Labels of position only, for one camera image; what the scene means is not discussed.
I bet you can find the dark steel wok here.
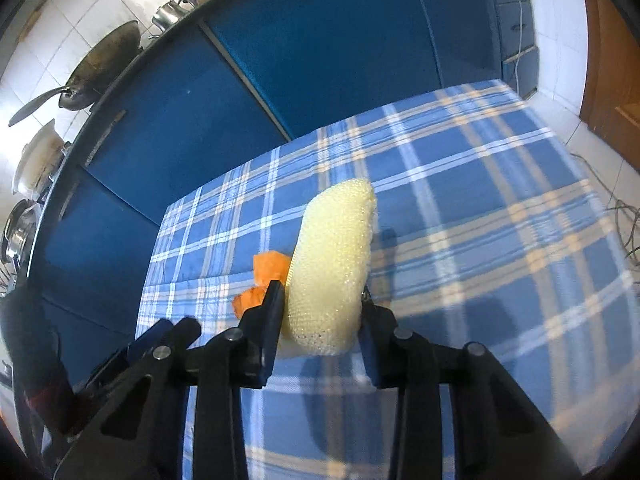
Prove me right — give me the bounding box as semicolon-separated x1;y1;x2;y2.
8;20;143;127

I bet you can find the steel kettle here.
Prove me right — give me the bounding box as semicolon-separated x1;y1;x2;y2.
152;0;193;33

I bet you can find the white power cable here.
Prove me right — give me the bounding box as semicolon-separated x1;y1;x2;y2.
502;0;536;96

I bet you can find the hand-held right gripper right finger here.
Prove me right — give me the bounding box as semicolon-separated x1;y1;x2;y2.
357;285;583;480

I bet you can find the white clay pot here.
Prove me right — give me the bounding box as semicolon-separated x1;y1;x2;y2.
12;119;71;198

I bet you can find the round orange plastic bag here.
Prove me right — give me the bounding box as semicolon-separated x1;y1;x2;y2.
231;252;293;317

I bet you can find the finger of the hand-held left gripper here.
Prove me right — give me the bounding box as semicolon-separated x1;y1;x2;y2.
85;319;177;388

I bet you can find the blue kitchen cabinet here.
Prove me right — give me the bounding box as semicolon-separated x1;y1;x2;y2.
30;0;538;396

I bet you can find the cream mesh sponge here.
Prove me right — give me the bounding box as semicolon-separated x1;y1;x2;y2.
280;178;378;357

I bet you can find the wooden door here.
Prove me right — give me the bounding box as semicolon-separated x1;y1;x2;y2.
577;0;640;156

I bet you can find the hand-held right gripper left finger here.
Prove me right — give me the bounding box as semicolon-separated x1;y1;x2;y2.
52;280;288;480

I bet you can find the blue plaid tablecloth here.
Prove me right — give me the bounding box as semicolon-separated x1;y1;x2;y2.
134;80;638;480

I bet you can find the stainless steel pot with lid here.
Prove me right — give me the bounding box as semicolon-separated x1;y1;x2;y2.
2;200;41;273

